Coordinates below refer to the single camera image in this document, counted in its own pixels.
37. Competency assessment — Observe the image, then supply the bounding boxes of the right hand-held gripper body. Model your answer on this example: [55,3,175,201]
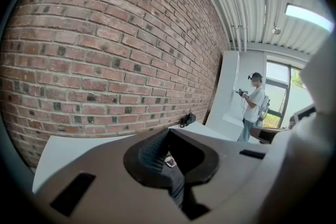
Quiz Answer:
[288,104,318,130]

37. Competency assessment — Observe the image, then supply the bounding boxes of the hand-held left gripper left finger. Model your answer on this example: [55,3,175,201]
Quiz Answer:
[34,128,190,224]

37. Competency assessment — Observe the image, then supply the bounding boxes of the rectangular ceiling light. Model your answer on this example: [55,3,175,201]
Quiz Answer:
[284,3,334,33]

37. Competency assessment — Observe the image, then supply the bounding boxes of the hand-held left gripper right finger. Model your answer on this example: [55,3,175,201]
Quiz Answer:
[167,128,272,220]

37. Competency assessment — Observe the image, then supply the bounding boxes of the black framed window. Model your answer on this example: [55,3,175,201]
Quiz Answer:
[266,59,308,130]

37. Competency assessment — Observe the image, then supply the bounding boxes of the white table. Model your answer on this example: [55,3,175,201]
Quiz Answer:
[33,122,253,192]

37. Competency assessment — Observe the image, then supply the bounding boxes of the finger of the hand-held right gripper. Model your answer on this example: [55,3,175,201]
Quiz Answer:
[249,126,279,144]

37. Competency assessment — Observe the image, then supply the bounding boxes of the black folded umbrella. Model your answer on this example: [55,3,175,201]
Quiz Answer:
[180,112,196,129]

